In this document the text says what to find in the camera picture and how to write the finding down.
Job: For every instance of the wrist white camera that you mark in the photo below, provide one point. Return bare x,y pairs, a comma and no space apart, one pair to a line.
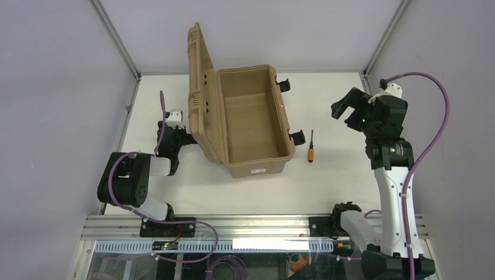
175,119
388,89

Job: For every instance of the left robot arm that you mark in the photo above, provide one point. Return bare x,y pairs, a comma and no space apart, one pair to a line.
125,180

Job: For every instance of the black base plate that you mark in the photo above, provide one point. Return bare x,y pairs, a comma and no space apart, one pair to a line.
186,228
322,226

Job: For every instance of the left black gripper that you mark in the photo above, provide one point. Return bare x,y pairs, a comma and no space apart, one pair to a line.
179,136

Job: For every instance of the tan plastic toolbox bin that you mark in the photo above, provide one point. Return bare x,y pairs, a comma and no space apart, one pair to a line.
237,115

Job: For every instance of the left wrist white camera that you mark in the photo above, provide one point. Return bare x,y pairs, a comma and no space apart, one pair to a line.
175,119

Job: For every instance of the orange handled screwdriver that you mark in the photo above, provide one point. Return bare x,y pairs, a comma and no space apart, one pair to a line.
311,151

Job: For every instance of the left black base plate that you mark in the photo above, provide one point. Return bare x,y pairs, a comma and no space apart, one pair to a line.
186,228

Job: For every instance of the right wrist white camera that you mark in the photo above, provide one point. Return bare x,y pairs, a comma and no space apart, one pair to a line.
388,89

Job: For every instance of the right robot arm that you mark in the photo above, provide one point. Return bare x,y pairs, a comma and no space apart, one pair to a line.
395,252

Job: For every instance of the white slotted cable duct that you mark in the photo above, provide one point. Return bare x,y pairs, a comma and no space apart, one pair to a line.
256,245

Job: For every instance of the orange object below table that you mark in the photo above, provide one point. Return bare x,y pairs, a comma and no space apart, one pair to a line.
297,261

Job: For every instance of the aluminium mounting rail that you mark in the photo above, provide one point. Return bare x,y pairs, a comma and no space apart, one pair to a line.
127,227

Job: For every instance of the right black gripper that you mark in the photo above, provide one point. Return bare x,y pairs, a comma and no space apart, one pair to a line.
356,112

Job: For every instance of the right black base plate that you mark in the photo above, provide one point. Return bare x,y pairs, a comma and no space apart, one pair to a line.
322,226

